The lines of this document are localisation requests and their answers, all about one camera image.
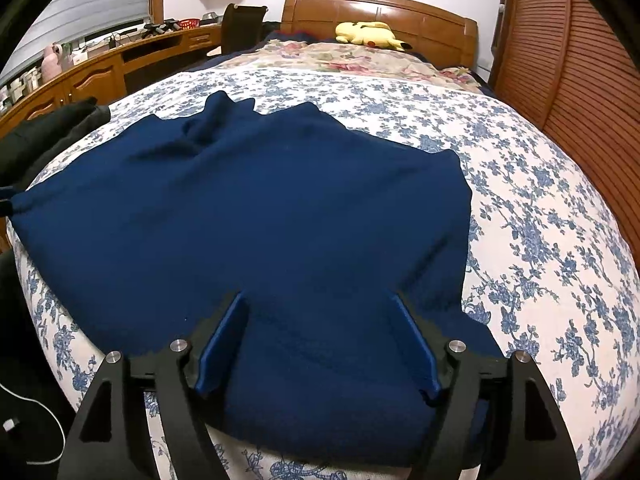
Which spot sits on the dark brown chair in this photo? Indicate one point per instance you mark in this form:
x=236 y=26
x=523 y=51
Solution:
x=242 y=27

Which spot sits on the grey box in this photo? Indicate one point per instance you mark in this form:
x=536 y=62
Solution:
x=210 y=17

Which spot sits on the pink floral quilt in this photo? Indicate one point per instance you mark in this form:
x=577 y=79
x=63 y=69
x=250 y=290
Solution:
x=350 y=57

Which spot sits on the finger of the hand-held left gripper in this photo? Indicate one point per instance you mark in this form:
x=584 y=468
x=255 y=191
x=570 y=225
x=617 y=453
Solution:
x=5 y=207

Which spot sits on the red basket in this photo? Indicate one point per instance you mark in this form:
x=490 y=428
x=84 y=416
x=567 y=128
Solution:
x=189 y=23

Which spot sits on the black tools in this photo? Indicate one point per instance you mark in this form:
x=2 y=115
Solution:
x=160 y=27

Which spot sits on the black cloth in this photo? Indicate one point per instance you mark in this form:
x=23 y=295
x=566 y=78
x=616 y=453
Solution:
x=40 y=135

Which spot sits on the wooden louvered wardrobe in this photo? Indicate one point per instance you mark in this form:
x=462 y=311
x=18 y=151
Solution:
x=575 y=60

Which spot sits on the yellow plush toy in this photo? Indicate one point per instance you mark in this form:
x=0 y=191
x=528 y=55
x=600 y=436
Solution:
x=365 y=34

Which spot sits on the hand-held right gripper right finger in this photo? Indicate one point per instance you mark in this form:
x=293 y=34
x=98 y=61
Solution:
x=417 y=345

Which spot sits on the navy blue suit jacket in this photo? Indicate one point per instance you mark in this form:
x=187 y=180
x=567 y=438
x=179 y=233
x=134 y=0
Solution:
x=275 y=210

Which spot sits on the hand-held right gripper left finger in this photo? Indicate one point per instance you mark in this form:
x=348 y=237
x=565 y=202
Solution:
x=220 y=350

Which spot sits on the grey window blind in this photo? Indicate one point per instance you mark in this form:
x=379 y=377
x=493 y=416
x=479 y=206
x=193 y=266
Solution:
x=85 y=5

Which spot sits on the wooden headboard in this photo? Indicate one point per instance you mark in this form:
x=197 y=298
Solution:
x=425 y=17

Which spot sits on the wooden desk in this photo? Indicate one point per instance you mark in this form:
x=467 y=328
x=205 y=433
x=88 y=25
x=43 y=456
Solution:
x=100 y=75

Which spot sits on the blue floral bed sheet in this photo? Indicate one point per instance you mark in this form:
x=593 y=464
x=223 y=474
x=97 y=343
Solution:
x=525 y=200

